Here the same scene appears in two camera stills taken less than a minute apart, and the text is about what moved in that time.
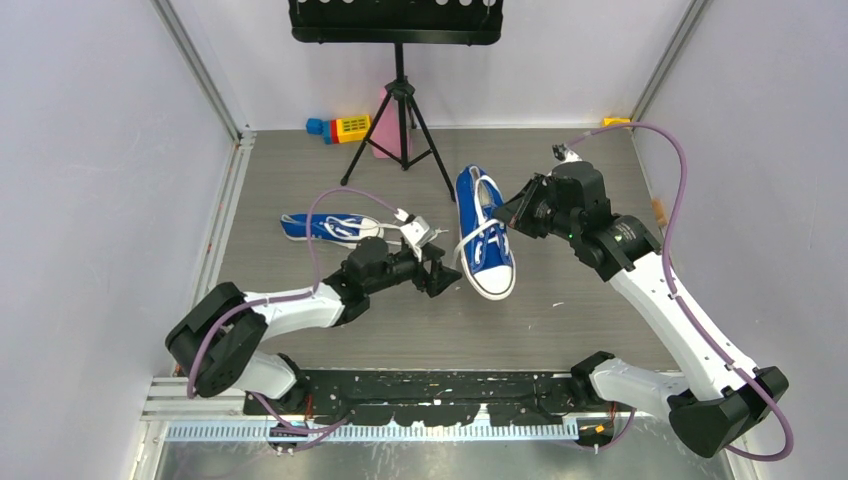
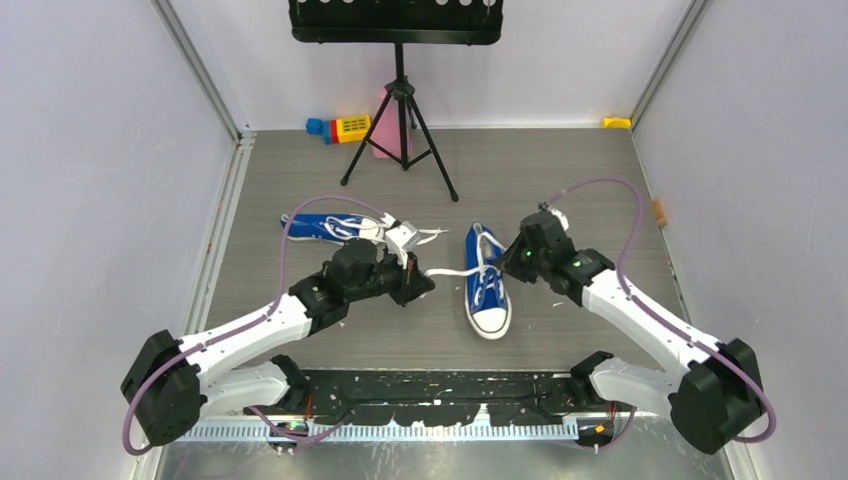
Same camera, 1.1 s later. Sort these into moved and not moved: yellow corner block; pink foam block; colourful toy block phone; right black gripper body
Moved: right black gripper body
Not moved: yellow corner block; colourful toy block phone; pink foam block
